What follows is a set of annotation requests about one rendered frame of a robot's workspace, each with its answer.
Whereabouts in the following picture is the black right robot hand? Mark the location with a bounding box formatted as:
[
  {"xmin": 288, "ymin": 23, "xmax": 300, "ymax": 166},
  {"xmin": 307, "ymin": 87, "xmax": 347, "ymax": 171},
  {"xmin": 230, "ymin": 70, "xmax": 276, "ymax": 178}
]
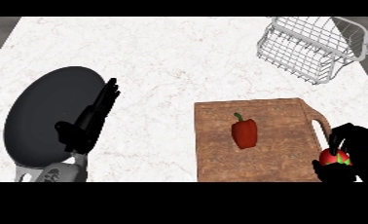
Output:
[{"xmin": 310, "ymin": 122, "xmax": 368, "ymax": 183}]

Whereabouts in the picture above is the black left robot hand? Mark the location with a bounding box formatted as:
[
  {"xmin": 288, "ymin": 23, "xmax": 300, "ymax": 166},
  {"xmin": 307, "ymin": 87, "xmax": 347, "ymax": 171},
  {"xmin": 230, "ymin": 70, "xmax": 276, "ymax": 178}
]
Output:
[{"xmin": 53, "ymin": 77, "xmax": 122, "ymax": 156}]

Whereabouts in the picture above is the red tomato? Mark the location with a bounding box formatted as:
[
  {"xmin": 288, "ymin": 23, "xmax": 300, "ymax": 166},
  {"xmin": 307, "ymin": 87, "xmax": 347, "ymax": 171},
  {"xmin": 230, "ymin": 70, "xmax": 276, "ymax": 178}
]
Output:
[{"xmin": 317, "ymin": 147, "xmax": 353, "ymax": 167}]

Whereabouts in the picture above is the brown wooden cutting board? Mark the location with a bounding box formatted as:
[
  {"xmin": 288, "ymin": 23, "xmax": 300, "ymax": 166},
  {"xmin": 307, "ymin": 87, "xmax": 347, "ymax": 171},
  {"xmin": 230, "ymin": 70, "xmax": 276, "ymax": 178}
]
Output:
[{"xmin": 192, "ymin": 97, "xmax": 334, "ymax": 183}]

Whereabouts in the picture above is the dark grey round plate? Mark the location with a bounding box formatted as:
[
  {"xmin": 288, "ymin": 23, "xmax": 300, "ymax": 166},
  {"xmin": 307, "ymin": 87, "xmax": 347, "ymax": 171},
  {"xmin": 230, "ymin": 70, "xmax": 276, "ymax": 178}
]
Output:
[{"xmin": 3, "ymin": 65, "xmax": 109, "ymax": 169}]

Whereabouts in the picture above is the red bell pepper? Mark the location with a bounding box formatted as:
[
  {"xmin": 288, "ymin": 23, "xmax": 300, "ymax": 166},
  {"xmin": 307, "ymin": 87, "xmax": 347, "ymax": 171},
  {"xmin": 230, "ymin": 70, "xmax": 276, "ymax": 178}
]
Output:
[{"xmin": 230, "ymin": 112, "xmax": 258, "ymax": 150}]

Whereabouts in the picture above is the white wire tiered basket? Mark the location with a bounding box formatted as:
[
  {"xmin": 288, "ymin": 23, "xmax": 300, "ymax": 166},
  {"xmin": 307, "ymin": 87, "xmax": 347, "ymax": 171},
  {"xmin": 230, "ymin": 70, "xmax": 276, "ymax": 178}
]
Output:
[{"xmin": 255, "ymin": 16, "xmax": 368, "ymax": 86}]

